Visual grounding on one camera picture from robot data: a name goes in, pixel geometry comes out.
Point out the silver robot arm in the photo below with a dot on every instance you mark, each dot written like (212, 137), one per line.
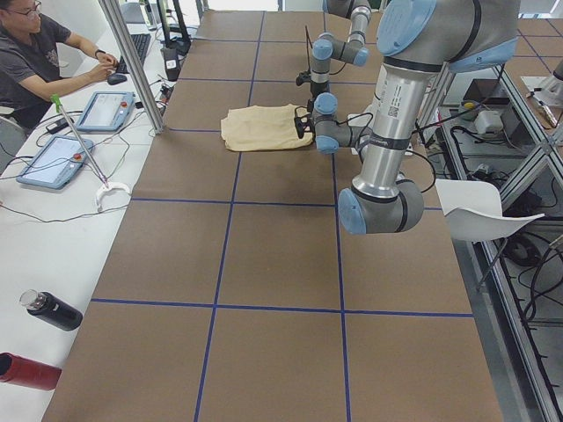
(327, 47)
(415, 39)

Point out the blue teach pendant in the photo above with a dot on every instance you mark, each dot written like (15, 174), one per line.
(55, 165)
(106, 111)

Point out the seated man grey shirt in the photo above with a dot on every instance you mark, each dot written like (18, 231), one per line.
(30, 68)

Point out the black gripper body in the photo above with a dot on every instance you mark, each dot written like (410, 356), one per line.
(315, 89)

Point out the red bottle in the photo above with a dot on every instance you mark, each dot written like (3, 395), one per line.
(28, 373)

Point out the upper blue teach pendant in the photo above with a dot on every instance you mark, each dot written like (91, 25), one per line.
(106, 111)

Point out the aluminium side frame rails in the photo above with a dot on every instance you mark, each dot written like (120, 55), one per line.
(492, 128)

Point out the black monitor stand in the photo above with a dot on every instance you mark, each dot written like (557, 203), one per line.
(174, 29)

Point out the lower blue teach pendant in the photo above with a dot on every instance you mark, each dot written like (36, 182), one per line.
(55, 165)

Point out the cream long-sleeve printed shirt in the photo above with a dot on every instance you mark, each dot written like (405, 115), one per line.
(257, 128)

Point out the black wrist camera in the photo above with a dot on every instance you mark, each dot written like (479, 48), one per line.
(303, 78)
(303, 124)

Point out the black water bottle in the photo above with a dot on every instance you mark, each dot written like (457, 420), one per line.
(51, 309)

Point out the aluminium frame post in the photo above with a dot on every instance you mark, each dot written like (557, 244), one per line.
(112, 12)

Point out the white plastic chair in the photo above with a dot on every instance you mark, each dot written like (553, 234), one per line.
(473, 211)

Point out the black computer mouse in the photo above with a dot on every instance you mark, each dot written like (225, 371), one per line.
(116, 78)

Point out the black keyboard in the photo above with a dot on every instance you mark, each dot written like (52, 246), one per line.
(141, 43)

